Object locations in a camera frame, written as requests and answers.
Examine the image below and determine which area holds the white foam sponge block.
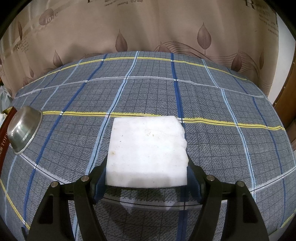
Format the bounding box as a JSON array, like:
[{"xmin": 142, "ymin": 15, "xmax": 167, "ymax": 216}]
[{"xmin": 105, "ymin": 116, "xmax": 189, "ymax": 188}]

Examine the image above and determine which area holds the grey plaid bed sheet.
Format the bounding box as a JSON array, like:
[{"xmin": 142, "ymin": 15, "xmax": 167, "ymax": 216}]
[{"xmin": 1, "ymin": 51, "xmax": 295, "ymax": 240}]

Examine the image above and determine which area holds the steel bowl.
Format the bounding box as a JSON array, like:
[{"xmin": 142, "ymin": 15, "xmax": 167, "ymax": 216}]
[{"xmin": 7, "ymin": 105, "xmax": 43, "ymax": 155}]

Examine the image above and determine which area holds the brown wooden door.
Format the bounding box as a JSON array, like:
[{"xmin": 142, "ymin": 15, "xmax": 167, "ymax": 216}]
[{"xmin": 271, "ymin": 53, "xmax": 296, "ymax": 130}]

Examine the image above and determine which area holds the beige leaf print curtain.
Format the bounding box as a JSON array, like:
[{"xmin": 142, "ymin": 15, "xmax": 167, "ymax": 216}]
[{"xmin": 1, "ymin": 1, "xmax": 279, "ymax": 94}]

